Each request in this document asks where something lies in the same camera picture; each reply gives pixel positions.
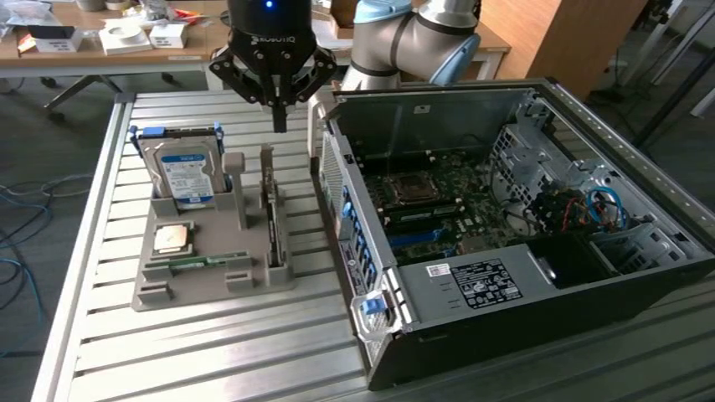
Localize small white carton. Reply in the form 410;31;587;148
148;23;190;49

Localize blue data wire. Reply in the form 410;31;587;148
586;186;630;231

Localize grey plastic parts rack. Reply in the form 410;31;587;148
132;142;299;312

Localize brown cardboard box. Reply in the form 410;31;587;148
329;0;359;28

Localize metal disk bay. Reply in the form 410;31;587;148
589;221;689;276

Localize dark metal post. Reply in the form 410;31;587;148
634;0;715;147

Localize grey floor cable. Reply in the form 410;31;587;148
0;173;94;198

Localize coloured power wire bundle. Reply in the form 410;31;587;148
533;190;594;234

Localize blue expansion slot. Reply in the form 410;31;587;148
389;228;449;249

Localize white paper stack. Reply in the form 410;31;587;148
317;18;354;51

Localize perforated metal drive cage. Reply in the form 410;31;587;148
491;121;577;202

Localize open black PC case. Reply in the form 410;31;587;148
309;76;715;391

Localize blue floor cable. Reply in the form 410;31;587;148
0;183;52;357

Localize green graphics card black fan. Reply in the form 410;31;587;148
259;142;291;270

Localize clear plastic bags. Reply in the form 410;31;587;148
0;0;63;30

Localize CPU socket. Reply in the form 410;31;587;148
385;171;443;206

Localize white box black lid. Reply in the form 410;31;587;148
26;24;84;54

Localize hard disk with blue rails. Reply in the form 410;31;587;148
128;121;231;210

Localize installed black RAM stick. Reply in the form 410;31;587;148
385;203;465;223

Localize tall wooden cabinet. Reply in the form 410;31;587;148
479;0;653;101

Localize grey power supply unit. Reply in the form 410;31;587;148
394;244;561;326

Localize white box with tape roll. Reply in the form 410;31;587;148
99;20;154;55

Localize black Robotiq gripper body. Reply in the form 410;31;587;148
226;0;319;106

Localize square CPU chip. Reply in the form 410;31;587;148
154;222;198;255

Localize green motherboard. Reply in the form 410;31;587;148
362;161;538;267

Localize green RAM stick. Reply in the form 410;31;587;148
148;250;251;269

